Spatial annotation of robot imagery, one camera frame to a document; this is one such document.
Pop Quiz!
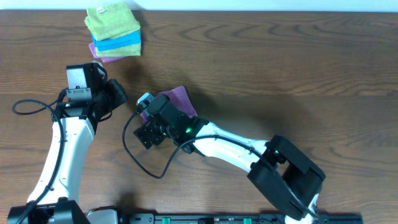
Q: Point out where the blue folded cloth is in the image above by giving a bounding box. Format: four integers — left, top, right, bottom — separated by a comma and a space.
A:
91, 30, 141, 51

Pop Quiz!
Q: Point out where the top green folded cloth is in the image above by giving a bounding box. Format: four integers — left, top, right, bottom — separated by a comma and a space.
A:
85, 2, 141, 40

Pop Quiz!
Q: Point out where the purple microfiber cloth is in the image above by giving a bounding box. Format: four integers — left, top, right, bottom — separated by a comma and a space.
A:
136, 86, 198, 123

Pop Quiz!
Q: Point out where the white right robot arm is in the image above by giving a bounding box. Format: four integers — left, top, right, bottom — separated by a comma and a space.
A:
134, 117, 325, 223

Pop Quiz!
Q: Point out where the bottom purple folded cloth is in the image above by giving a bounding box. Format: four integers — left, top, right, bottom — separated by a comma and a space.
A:
88, 43, 123, 63

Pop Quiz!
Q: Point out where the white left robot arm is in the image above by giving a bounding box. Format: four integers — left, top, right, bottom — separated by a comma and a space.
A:
7, 79, 127, 223

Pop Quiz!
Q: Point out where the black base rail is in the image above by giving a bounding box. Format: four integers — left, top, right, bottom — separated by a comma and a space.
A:
119, 213, 363, 224

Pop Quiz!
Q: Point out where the green folded cloth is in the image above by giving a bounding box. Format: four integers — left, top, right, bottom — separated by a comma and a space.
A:
95, 44, 141, 57
85, 2, 141, 40

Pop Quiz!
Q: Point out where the lower green folded cloth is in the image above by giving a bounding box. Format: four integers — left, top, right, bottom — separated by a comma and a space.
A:
95, 44, 141, 57

